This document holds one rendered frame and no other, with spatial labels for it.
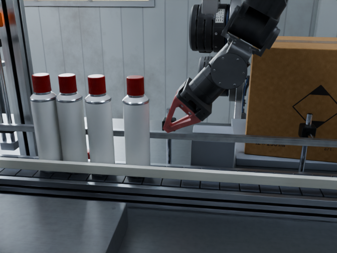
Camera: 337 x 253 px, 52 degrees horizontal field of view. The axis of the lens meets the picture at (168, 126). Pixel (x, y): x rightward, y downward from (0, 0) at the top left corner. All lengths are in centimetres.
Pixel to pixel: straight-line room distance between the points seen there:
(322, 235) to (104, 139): 44
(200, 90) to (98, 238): 30
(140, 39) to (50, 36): 89
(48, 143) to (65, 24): 278
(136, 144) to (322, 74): 45
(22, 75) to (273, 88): 59
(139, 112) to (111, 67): 270
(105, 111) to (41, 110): 13
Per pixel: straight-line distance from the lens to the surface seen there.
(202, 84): 63
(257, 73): 84
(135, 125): 67
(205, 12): 106
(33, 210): 66
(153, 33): 318
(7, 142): 91
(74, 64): 350
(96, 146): 71
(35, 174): 78
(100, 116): 68
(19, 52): 88
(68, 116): 70
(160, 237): 64
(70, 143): 72
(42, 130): 73
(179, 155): 93
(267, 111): 86
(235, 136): 72
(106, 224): 60
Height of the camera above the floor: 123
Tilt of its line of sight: 21 degrees down
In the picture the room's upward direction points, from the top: straight up
